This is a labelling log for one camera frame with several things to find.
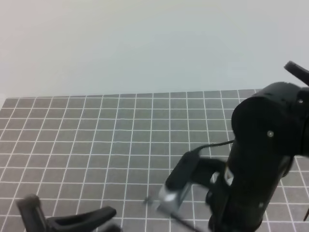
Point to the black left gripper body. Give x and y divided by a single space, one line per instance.
35 221

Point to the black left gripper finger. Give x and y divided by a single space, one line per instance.
93 218

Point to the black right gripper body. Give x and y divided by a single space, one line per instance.
241 188

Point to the black pen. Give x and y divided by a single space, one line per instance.
178 216

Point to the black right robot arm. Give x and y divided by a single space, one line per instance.
271 127

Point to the grey grid tablecloth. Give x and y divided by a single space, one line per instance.
81 153

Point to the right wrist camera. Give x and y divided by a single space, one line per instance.
177 185

